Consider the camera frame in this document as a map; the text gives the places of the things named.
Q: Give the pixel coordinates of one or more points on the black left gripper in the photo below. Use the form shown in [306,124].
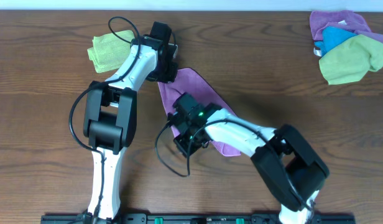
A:
[167,73]

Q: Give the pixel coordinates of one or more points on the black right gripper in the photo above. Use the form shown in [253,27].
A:
[185,144]

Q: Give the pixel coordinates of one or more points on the pink microfiber cloth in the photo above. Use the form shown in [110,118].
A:
[188,80]

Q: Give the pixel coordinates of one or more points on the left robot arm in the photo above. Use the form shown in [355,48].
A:
[111,118]

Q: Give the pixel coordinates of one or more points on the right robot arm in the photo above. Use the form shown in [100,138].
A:
[292,171]

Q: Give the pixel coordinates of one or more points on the folded light green cloth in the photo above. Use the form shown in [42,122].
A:
[108,52]

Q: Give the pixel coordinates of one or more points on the crumpled blue cloth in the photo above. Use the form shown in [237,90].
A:
[332,37]

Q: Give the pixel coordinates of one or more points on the crumpled green cloth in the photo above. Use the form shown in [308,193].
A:
[351,60]

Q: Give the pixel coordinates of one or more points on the crumpled purple cloth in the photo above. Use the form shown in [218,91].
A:
[345,19]

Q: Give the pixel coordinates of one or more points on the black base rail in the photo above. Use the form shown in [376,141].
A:
[260,218]

